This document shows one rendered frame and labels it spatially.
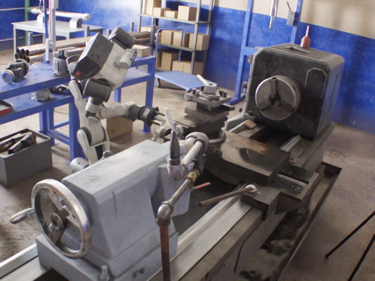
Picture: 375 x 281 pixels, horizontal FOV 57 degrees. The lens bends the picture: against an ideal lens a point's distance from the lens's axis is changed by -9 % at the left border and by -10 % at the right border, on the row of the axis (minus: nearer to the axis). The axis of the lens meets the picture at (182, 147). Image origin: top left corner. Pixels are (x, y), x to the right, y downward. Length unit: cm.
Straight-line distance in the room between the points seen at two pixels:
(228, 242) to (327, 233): 180
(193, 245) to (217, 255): 9
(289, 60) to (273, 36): 355
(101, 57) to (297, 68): 117
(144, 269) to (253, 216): 58
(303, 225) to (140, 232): 143
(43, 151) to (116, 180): 241
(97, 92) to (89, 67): 19
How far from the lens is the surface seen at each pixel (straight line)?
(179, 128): 171
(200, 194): 181
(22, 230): 275
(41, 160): 340
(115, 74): 223
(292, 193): 166
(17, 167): 324
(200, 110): 186
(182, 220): 162
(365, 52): 555
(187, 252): 129
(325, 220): 323
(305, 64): 230
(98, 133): 257
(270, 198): 158
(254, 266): 195
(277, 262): 201
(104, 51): 225
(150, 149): 119
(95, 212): 97
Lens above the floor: 168
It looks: 25 degrees down
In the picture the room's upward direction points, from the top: 6 degrees clockwise
